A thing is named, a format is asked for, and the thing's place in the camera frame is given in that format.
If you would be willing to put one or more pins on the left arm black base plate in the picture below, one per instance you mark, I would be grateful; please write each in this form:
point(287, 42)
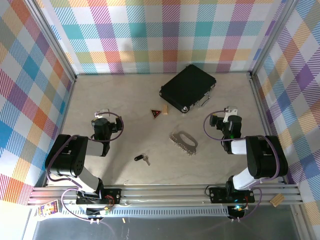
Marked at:
point(116, 195)

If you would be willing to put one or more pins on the black hard case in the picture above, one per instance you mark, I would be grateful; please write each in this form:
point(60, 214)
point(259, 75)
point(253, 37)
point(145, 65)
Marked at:
point(187, 87)

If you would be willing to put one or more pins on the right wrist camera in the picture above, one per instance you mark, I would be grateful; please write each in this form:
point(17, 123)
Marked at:
point(230, 112)

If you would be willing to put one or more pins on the aluminium frame rail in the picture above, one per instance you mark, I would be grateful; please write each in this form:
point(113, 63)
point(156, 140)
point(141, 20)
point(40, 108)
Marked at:
point(162, 193)

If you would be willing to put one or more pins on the silver key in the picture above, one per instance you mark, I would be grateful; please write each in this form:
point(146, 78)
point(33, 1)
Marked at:
point(147, 161)

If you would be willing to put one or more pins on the aluminium corner post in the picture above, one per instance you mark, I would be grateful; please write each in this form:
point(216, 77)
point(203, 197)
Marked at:
point(272, 37)
point(55, 42)

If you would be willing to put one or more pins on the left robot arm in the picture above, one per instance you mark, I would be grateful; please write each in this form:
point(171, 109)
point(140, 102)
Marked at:
point(65, 160)

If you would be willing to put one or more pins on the small electronics board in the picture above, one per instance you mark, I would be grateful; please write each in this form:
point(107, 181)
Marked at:
point(237, 210)
point(98, 211)

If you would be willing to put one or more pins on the red black triangle badge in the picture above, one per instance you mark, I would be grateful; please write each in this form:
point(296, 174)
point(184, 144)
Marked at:
point(155, 113)

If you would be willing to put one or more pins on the small ridged wooden block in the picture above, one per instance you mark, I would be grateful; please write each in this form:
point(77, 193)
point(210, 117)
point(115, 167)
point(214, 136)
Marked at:
point(165, 110)

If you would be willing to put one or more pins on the colourful sticker card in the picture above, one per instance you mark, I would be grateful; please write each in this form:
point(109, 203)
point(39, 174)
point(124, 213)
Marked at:
point(48, 208)

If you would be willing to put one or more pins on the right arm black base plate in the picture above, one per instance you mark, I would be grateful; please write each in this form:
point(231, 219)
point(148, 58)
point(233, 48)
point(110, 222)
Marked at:
point(217, 196)

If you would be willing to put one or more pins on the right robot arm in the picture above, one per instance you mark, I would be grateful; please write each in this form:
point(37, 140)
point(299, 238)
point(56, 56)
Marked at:
point(265, 160)

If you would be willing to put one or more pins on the black oval key fob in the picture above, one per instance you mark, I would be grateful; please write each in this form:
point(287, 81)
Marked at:
point(138, 158)

